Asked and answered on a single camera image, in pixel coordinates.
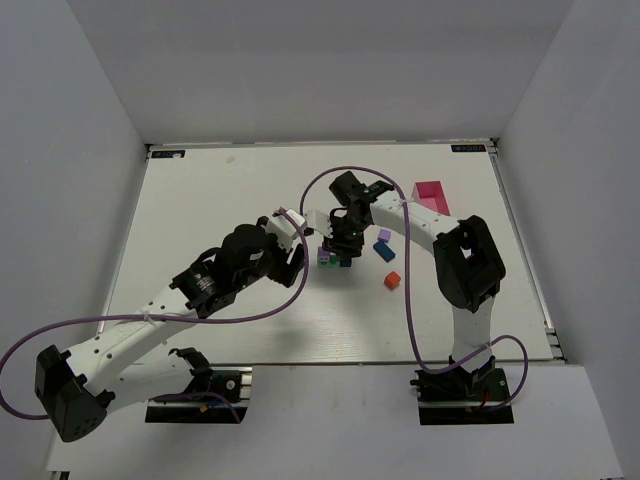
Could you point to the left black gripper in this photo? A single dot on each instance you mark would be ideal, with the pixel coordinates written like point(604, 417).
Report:
point(293, 265)

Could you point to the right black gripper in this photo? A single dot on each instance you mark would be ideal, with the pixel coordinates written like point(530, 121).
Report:
point(344, 245)

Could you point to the purple cube block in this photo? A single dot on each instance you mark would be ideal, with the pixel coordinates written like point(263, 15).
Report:
point(384, 235)
point(323, 256)

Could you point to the green ridged block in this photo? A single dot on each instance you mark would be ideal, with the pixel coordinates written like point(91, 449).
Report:
point(331, 263)

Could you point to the red cube block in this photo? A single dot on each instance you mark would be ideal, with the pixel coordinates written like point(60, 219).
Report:
point(392, 280)

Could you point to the pink plastic box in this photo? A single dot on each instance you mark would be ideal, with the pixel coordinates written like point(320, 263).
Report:
point(430, 194)

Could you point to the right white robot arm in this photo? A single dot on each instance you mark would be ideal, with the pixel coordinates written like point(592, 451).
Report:
point(469, 268)

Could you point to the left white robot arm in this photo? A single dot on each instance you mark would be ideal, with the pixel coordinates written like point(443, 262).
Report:
point(80, 386)

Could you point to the long dark blue block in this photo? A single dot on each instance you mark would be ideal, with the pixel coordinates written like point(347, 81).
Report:
point(384, 251)

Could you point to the right blue logo sticker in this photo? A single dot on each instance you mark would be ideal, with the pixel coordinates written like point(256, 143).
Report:
point(468, 148)

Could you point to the blue logo sticker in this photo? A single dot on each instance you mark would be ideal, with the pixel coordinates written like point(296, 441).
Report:
point(468, 148)
point(168, 154)

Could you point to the left blue logo sticker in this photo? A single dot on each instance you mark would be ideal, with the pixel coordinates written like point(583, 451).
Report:
point(168, 154)

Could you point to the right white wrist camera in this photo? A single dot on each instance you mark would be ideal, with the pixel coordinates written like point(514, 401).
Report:
point(319, 221)

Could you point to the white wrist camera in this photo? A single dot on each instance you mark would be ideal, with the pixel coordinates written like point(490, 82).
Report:
point(286, 228)
point(319, 221)

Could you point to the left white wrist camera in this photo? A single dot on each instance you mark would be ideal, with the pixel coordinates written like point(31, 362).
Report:
point(286, 228)

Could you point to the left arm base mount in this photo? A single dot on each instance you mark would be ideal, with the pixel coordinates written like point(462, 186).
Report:
point(215, 395)

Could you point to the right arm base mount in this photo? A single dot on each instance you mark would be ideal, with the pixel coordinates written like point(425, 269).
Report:
point(443, 400)

